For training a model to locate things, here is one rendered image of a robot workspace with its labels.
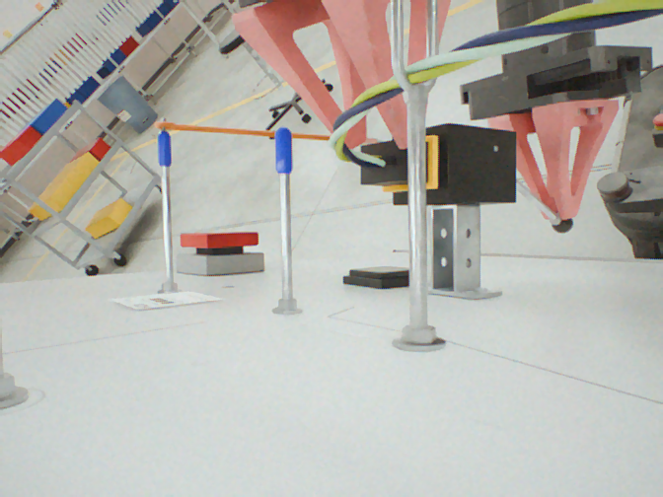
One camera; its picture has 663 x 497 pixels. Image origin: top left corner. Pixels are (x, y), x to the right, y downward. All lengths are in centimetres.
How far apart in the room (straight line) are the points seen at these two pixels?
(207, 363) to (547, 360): 10
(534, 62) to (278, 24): 18
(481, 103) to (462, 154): 10
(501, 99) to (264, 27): 18
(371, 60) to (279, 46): 5
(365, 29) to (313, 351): 12
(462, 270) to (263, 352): 15
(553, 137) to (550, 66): 4
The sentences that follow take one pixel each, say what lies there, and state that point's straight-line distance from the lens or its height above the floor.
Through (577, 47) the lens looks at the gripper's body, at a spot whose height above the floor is 110.
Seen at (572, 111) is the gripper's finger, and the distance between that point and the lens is 35.
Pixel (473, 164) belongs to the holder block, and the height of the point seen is 112.
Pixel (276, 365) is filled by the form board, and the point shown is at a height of 119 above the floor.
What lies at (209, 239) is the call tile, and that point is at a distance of 43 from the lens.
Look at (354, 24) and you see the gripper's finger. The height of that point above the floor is 122.
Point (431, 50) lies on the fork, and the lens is 19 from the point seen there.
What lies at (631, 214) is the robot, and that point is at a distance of 145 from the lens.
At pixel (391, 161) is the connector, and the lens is 26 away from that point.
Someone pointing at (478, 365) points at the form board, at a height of 115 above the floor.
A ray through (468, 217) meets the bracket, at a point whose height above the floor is 110.
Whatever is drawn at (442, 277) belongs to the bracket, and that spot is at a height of 107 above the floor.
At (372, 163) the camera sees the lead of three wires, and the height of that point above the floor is 116.
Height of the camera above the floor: 128
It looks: 32 degrees down
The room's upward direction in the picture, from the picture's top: 43 degrees counter-clockwise
